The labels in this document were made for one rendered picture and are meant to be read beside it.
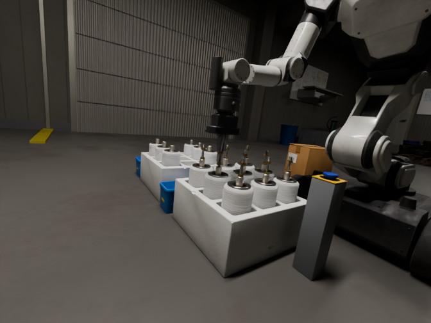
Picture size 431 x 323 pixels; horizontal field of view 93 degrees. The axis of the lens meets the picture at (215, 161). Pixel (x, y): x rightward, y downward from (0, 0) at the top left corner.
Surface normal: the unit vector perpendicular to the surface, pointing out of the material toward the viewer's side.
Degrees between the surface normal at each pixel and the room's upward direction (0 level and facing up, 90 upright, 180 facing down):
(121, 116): 90
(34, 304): 0
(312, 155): 90
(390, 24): 133
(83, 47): 90
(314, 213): 90
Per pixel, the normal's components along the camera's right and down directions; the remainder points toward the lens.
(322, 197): -0.83, 0.03
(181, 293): 0.11, -0.97
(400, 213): -0.51, -0.66
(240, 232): 0.55, 0.24
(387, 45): -0.50, 0.74
